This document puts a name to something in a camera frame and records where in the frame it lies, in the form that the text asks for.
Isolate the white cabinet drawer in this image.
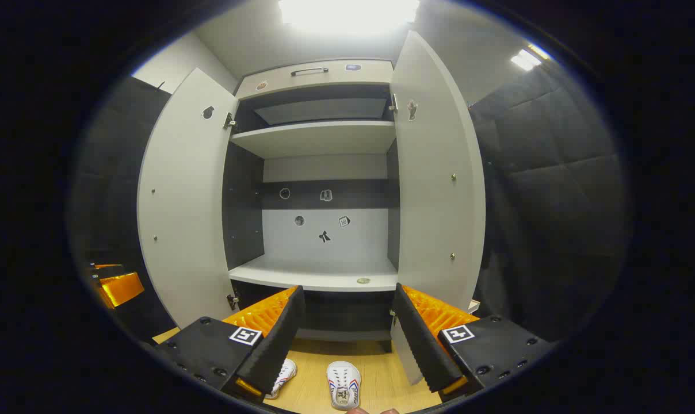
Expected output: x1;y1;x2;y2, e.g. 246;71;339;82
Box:
235;59;395;100

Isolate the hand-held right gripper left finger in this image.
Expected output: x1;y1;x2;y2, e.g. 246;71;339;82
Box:
151;285;307;403

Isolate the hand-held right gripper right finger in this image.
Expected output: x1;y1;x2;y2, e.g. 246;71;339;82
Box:
390;283;557;404

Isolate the white canvas shoe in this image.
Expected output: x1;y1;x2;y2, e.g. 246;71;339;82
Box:
327;361;362;411
265;358;298;400

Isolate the white and grey shoe cabinet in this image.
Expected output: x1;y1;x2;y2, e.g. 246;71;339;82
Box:
224;59;401;352

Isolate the white shoe cabinet door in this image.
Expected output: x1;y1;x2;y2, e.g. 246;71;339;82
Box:
137;67;240;329
389;30;487;386

